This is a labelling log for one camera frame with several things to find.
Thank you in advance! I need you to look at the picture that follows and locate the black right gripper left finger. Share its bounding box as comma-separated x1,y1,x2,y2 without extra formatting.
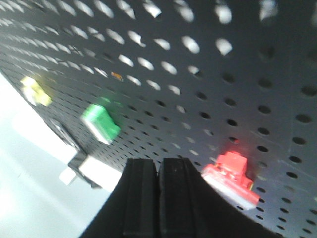
81,159,159,238

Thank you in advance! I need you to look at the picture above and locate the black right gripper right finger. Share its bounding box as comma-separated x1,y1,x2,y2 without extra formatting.
159,158,278,238

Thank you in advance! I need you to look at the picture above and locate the white standing desk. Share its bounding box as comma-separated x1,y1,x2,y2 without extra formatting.
0,76,121,238

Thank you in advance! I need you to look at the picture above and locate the black perforated pegboard panel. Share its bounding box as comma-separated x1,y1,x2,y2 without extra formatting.
0,0,317,238

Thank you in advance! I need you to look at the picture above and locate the red rotary switch lower right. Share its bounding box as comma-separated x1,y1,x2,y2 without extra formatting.
201,151,260,210

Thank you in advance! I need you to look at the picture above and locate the yellow rotary switch lower left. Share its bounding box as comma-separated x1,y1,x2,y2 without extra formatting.
20,76,52,107

